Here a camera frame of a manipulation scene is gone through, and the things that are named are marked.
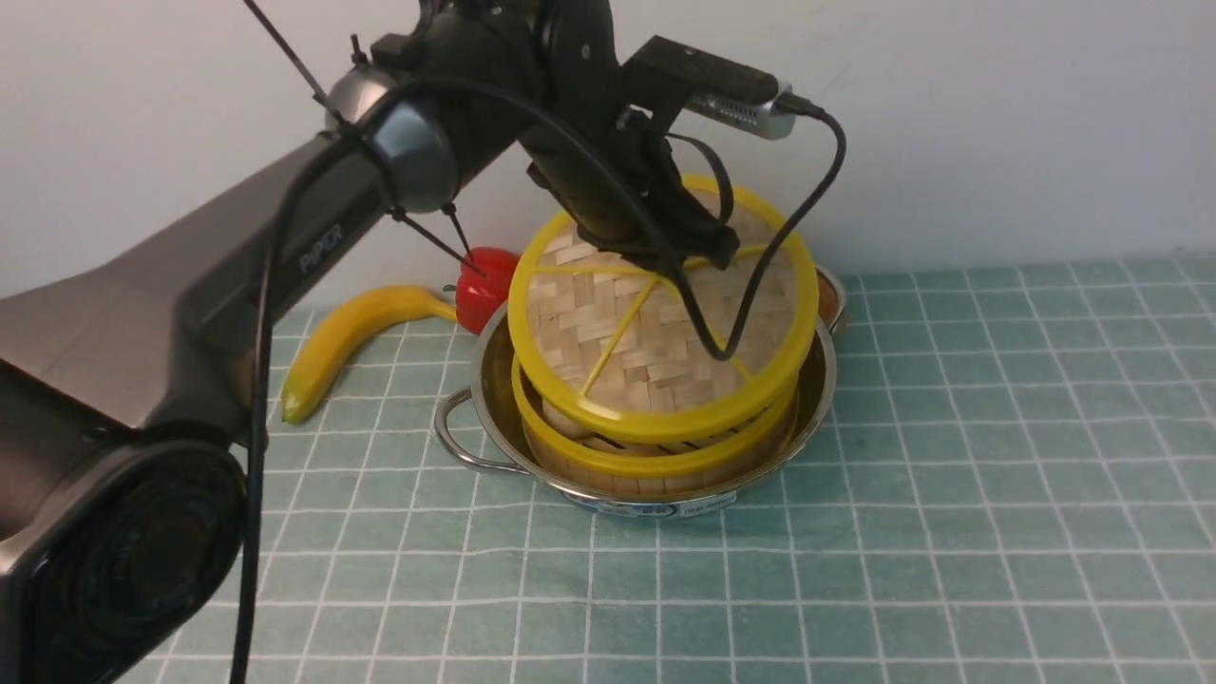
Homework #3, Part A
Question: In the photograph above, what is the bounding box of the black camera cable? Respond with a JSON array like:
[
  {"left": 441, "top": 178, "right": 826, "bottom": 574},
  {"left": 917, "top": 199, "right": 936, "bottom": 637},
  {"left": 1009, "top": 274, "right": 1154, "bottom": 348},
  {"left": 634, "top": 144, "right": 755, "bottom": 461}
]
[{"left": 227, "top": 75, "right": 848, "bottom": 684}]

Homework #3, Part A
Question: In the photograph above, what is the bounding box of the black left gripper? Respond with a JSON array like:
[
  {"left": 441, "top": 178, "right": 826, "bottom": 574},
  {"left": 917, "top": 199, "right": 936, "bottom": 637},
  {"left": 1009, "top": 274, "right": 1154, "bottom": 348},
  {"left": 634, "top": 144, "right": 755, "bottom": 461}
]
[{"left": 418, "top": 1, "right": 741, "bottom": 271}]

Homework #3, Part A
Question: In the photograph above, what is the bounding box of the orange round fruit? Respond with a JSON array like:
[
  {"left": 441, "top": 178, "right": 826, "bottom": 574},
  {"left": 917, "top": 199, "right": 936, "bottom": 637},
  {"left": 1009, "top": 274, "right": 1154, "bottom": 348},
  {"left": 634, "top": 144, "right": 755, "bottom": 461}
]
[{"left": 817, "top": 270, "right": 846, "bottom": 331}]

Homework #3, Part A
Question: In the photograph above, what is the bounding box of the red bell pepper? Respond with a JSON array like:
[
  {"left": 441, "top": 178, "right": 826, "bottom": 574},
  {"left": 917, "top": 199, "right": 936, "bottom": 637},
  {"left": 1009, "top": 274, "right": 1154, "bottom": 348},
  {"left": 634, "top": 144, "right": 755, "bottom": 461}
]
[{"left": 443, "top": 246, "right": 520, "bottom": 336}]

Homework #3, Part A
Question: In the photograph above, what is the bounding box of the stainless steel pot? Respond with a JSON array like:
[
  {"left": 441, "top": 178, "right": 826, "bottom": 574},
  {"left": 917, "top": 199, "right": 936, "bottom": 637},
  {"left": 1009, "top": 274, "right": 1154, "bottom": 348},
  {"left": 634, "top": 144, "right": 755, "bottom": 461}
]
[{"left": 430, "top": 270, "right": 848, "bottom": 521}]

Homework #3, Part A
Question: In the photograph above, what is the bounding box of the yellow banana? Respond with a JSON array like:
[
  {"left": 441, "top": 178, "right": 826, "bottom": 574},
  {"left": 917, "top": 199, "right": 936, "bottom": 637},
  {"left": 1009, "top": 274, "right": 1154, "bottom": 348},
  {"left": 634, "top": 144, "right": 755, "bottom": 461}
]
[{"left": 278, "top": 285, "right": 457, "bottom": 425}]

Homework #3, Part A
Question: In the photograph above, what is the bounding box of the bamboo steamer basket yellow rim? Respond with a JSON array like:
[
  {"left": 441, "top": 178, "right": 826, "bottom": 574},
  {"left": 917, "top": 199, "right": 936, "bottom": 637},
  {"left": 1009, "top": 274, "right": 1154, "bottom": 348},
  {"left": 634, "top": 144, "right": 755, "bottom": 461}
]
[{"left": 511, "top": 363, "right": 800, "bottom": 495}]

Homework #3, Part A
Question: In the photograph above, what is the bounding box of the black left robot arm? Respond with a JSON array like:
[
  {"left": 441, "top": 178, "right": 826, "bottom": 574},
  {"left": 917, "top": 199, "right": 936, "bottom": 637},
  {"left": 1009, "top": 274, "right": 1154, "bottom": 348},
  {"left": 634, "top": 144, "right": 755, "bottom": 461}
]
[{"left": 2, "top": 1, "right": 779, "bottom": 683}]

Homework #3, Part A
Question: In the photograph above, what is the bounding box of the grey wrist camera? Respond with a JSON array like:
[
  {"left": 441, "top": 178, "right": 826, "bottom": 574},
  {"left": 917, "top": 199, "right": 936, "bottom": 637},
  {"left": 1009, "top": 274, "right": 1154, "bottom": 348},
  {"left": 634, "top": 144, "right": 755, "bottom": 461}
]
[{"left": 623, "top": 37, "right": 823, "bottom": 142}]

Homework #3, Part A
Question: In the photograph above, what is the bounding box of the woven bamboo steamer lid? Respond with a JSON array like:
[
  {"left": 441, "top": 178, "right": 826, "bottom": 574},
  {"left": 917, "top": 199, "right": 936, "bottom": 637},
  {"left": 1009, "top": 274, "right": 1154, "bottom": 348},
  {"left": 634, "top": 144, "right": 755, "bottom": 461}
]
[{"left": 505, "top": 213, "right": 820, "bottom": 445}]

